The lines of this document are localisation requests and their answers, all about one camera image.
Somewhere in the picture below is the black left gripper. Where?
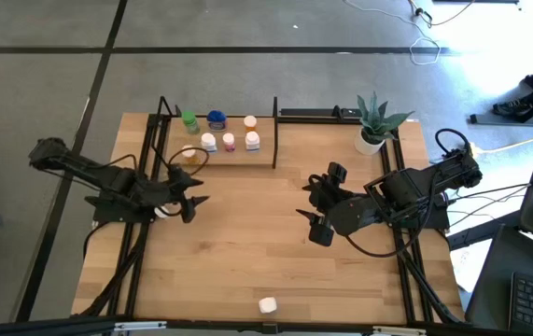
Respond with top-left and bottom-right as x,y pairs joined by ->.
167,165 -> 211,210

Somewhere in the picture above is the black metal bar bracket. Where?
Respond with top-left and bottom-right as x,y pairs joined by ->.
278,105 -> 363,119

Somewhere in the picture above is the wooden shelf black metal frame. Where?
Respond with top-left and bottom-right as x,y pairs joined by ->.
153,95 -> 281,170

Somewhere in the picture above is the green plant in white pot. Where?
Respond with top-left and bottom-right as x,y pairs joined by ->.
353,91 -> 415,156

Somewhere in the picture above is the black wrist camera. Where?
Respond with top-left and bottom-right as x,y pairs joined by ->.
180,203 -> 198,225
308,222 -> 336,248

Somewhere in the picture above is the white floor cable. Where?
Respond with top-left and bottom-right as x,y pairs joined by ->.
342,0 -> 477,67

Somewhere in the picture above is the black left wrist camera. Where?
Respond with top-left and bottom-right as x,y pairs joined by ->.
180,203 -> 198,225

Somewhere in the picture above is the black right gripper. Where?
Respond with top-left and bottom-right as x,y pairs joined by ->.
295,161 -> 380,237

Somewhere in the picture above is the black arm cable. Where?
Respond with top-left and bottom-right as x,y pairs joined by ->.
166,146 -> 211,177
344,186 -> 438,259

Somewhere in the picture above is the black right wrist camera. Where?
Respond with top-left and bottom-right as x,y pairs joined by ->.
308,222 -> 336,248

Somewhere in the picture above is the person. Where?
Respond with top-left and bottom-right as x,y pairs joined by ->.
490,40 -> 533,119

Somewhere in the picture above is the black aluminium rail frame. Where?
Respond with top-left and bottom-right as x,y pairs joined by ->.
70,186 -> 161,321
381,134 -> 466,326

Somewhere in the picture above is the black desk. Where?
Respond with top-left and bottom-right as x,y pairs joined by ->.
464,222 -> 533,336

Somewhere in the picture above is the blue cap Tums bottle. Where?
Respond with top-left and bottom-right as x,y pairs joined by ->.
205,109 -> 228,133

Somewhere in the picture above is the white paper sheet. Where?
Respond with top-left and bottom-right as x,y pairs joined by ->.
449,236 -> 483,294

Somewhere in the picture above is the yellow cable with plug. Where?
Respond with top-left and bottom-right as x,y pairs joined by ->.
469,134 -> 533,158

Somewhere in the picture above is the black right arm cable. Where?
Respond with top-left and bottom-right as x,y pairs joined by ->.
344,186 -> 438,259

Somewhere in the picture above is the black crossbar with silver brackets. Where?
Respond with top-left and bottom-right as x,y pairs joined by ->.
0,315 -> 486,336

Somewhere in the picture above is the green caffeine bottle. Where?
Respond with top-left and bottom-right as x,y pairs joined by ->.
181,110 -> 201,136

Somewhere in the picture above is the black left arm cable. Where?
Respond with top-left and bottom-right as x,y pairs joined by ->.
166,146 -> 211,177

